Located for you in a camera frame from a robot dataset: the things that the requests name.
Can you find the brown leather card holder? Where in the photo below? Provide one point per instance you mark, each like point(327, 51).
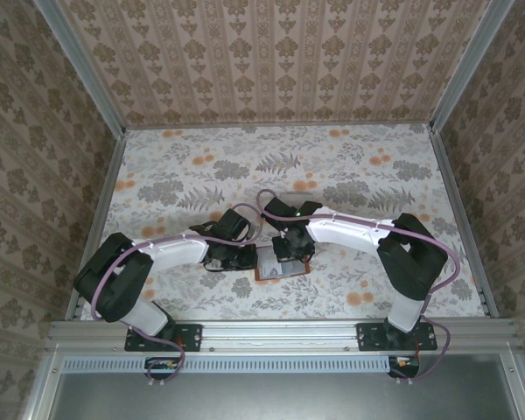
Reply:
point(269, 275)

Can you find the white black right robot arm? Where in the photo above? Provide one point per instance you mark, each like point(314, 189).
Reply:
point(345, 232)

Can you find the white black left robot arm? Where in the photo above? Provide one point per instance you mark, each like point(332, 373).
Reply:
point(170, 251)

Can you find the floral patterned table sheet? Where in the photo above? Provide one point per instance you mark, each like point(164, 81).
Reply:
point(179, 175)

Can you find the black connector board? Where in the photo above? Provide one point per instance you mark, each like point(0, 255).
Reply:
point(162, 366)
point(404, 366)

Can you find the grey metal panel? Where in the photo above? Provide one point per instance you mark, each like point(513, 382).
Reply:
point(289, 398)

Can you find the wide aluminium mounting rail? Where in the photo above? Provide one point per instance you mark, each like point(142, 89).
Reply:
point(280, 337)

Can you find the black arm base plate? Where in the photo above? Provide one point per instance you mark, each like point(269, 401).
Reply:
point(372, 337)
point(188, 337)

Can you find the aluminium table side rail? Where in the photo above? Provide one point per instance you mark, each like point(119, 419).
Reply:
point(455, 197)
point(98, 223)

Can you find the aluminium frame bar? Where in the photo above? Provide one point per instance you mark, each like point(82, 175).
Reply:
point(517, 385)
point(44, 385)

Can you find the slanted aluminium corner post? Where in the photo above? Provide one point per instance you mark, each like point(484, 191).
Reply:
point(85, 65)
point(461, 65)

